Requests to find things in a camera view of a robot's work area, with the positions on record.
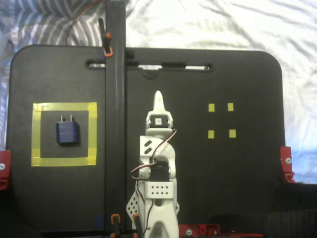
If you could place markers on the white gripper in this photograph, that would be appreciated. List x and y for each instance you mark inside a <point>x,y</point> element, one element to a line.
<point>158,121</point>

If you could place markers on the blue charger plug block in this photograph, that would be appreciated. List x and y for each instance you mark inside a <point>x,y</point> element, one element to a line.
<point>68,134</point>

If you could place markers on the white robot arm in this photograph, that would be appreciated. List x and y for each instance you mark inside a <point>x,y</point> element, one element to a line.
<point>158,153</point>

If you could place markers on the black flat bar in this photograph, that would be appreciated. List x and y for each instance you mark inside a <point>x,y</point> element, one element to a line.
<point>115,99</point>

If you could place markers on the small yellow tape marker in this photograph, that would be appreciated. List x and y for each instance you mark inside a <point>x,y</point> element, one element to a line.
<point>232,133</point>
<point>211,134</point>
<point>211,107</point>
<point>230,107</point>

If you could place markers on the orange black bar clamp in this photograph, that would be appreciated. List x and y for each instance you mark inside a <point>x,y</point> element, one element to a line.
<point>116,218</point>
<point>136,219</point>
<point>107,43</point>

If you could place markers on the white bed sheet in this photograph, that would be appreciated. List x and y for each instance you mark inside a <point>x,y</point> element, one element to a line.
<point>223,24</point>

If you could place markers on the yellow tape square outline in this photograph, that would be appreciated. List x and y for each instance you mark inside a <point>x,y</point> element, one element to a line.
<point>36,134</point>

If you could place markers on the grey striped blanket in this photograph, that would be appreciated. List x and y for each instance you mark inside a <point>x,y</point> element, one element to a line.
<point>37,22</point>

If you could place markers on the red base bracket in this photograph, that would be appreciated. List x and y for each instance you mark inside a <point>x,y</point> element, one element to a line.
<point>198,230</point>

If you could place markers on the red corner bracket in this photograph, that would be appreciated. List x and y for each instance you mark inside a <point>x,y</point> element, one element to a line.
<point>286,161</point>
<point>5,168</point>

